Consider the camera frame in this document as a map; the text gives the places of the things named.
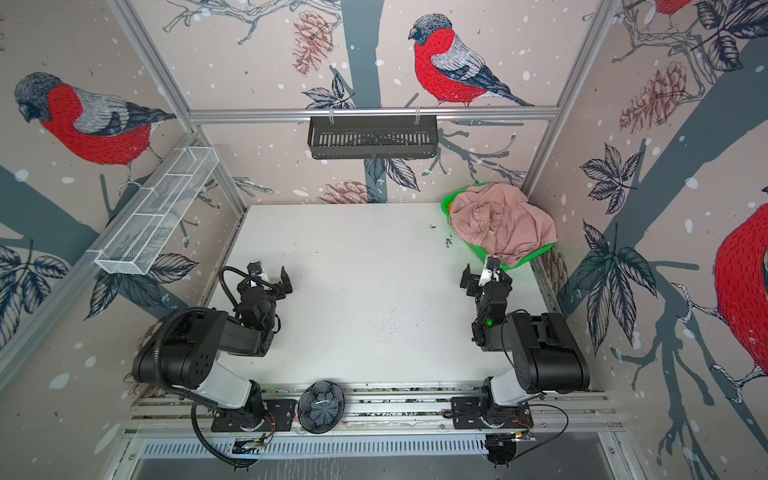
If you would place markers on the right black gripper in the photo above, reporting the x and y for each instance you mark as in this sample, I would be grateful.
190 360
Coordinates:
487 285

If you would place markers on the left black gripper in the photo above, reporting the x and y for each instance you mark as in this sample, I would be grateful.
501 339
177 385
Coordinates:
270 285

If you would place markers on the pink shorts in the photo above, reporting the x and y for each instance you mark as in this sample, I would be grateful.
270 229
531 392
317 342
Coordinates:
501 222

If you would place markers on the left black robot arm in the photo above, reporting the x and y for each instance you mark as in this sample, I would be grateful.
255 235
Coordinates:
185 356

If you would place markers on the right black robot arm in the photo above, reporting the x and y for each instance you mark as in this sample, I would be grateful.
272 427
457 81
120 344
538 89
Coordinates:
542 354

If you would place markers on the black round fan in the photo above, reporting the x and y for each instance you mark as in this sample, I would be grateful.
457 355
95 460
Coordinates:
321 407

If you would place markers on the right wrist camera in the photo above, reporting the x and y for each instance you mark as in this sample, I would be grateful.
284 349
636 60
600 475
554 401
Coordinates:
491 270

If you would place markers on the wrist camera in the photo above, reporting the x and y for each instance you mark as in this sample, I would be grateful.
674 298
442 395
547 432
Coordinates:
255 269
491 270

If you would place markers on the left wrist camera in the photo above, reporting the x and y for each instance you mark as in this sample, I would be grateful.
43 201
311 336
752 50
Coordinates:
255 269

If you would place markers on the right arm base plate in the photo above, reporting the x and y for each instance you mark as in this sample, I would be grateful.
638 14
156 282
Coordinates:
475 413

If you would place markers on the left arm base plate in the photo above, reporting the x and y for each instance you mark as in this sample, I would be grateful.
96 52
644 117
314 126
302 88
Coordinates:
269 416

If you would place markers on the white mesh wall shelf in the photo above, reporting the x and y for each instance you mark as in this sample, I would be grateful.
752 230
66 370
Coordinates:
141 238

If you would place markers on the black hanging wire basket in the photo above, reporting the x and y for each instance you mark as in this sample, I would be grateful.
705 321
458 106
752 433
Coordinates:
373 137

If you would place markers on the horizontal aluminium frame bar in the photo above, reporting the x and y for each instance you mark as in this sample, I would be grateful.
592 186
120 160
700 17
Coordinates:
244 116

